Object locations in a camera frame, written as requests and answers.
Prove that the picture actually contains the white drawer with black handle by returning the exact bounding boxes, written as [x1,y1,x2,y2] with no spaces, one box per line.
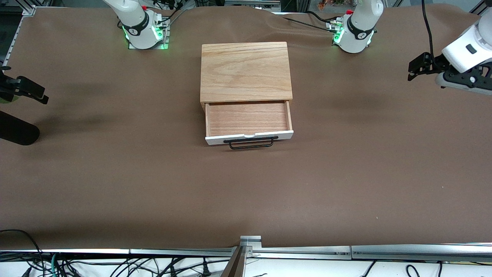
[204,100,294,150]

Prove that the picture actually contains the wooden drawer cabinet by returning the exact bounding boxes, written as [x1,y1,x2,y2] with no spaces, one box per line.
[200,42,293,113]

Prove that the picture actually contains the black cylinder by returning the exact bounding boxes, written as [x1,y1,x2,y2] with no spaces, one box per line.
[0,111,41,146]

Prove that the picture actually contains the brown table cloth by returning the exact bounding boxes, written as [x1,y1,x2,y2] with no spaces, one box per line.
[0,5,492,249]

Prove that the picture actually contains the black base power cable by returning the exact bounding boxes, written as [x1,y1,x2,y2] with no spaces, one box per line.
[284,10,341,31]

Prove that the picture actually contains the black looped floor cable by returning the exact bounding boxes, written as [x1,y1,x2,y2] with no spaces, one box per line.
[0,229,45,277]

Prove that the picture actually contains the aluminium camera post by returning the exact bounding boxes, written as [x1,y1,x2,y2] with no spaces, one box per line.
[221,235,263,277]

